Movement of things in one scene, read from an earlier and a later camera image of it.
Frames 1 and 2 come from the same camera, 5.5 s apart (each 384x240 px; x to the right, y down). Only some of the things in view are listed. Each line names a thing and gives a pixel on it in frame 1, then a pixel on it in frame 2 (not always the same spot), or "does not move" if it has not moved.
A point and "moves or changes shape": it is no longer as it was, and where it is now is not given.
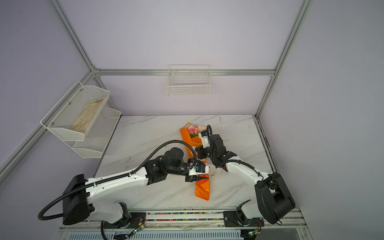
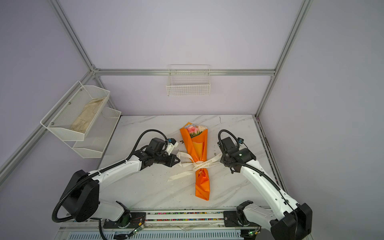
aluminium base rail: (196, 225) does not move
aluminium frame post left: (80, 46) does not move
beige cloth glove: (86, 116) does not move
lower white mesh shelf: (98, 135) does not move
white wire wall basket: (189, 80) does not move
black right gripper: (200, 152) -> (222, 159)
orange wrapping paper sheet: (202, 182) does not move
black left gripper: (190, 178) -> (171, 162)
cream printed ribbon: (216, 170) moves or changes shape
